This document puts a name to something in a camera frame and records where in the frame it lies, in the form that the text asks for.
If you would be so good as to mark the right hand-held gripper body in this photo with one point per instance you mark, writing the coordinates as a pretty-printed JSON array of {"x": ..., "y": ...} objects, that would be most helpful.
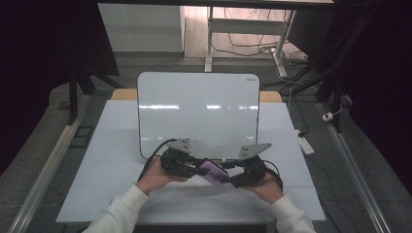
[{"x": 256, "y": 171}]

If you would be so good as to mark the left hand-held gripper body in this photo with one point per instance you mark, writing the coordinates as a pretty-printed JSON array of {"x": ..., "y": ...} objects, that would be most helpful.
[{"x": 176, "y": 161}]

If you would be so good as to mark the purple whiteboard eraser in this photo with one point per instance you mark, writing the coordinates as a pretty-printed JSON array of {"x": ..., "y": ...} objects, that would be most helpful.
[{"x": 213, "y": 173}]

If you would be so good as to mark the white whiteboard with black frame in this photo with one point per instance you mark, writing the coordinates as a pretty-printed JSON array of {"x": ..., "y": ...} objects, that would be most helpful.
[{"x": 194, "y": 119}]

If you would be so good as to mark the person's right hand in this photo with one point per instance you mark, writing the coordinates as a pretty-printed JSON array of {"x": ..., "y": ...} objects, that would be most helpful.
[{"x": 270, "y": 191}]

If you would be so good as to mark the person's left hand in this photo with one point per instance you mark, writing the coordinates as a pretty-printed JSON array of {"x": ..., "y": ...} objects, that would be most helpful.
[{"x": 154, "y": 178}]

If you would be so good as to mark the white power strip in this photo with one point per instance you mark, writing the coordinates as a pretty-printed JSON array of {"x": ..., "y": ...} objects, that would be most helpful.
[{"x": 305, "y": 144}]

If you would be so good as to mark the wooden table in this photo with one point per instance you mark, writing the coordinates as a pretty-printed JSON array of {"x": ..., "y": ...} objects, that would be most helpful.
[{"x": 124, "y": 94}]

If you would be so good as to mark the small white plug box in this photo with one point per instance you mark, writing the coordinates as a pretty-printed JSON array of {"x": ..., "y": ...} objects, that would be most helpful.
[{"x": 327, "y": 116}]

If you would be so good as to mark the black metal stand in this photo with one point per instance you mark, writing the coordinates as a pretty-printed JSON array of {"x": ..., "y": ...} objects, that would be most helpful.
[
  {"x": 333, "y": 74},
  {"x": 73, "y": 97}
]

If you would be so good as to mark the dark curtain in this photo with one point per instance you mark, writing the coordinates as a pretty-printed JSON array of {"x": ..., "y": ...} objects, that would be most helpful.
[
  {"x": 385, "y": 81},
  {"x": 39, "y": 48}
]

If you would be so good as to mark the aluminium floor rail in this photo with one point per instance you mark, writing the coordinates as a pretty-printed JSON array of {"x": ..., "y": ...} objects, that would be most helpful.
[
  {"x": 48, "y": 165},
  {"x": 353, "y": 171}
]

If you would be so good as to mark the white metal desk frame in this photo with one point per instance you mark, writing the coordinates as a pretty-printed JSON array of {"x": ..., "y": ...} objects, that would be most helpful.
[{"x": 246, "y": 26}]

